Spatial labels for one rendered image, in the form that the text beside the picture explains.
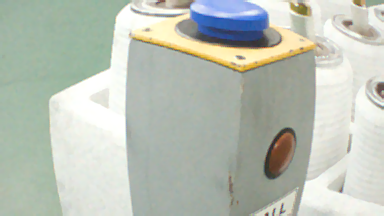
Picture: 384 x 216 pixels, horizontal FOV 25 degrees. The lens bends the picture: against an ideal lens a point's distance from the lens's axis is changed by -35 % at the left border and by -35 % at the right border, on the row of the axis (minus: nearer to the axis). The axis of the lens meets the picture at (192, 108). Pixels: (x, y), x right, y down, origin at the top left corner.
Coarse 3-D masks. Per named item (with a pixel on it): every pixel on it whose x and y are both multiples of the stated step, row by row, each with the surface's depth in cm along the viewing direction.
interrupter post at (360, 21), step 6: (354, 6) 83; (360, 6) 83; (354, 12) 83; (360, 12) 83; (366, 12) 83; (354, 18) 83; (360, 18) 83; (366, 18) 83; (354, 24) 84; (360, 24) 83; (366, 24) 83; (354, 30) 84; (360, 30) 83; (366, 30) 84
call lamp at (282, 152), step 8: (288, 136) 57; (280, 144) 57; (288, 144) 57; (272, 152) 56; (280, 152) 57; (288, 152) 57; (272, 160) 56; (280, 160) 57; (288, 160) 58; (272, 168) 57; (280, 168) 57
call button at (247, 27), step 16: (208, 0) 58; (224, 0) 58; (240, 0) 58; (192, 16) 57; (208, 16) 56; (224, 16) 55; (240, 16) 55; (256, 16) 56; (208, 32) 56; (224, 32) 56; (240, 32) 56; (256, 32) 56
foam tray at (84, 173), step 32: (64, 96) 86; (96, 96) 87; (64, 128) 85; (96, 128) 82; (352, 128) 81; (64, 160) 86; (96, 160) 83; (64, 192) 88; (96, 192) 84; (128, 192) 81; (320, 192) 71
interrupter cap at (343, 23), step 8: (336, 16) 86; (344, 16) 87; (336, 24) 83; (344, 24) 85; (352, 24) 86; (344, 32) 82; (352, 32) 82; (376, 32) 85; (360, 40) 81; (368, 40) 81; (376, 40) 82
